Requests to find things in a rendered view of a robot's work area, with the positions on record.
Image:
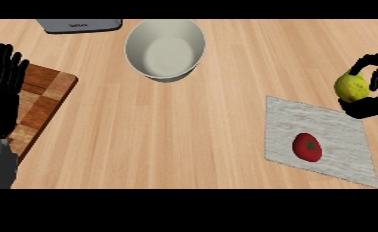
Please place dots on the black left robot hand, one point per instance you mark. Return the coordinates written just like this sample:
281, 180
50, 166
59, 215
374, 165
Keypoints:
9, 86

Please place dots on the yellow-green pear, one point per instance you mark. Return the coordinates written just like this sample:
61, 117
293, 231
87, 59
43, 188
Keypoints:
350, 88

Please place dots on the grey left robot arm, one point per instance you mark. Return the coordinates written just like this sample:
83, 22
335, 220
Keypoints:
6, 166

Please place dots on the white bowl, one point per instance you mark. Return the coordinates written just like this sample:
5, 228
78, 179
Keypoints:
166, 50

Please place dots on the grey placemat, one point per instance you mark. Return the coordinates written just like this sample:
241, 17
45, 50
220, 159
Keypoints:
319, 136

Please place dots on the checkered wooden cutting board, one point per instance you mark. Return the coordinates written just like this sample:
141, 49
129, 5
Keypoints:
39, 102

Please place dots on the grey appliance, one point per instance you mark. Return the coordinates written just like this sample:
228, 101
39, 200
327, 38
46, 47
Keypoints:
81, 25

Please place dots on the red tomato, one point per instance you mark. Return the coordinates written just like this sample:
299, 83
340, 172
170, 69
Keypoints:
307, 147

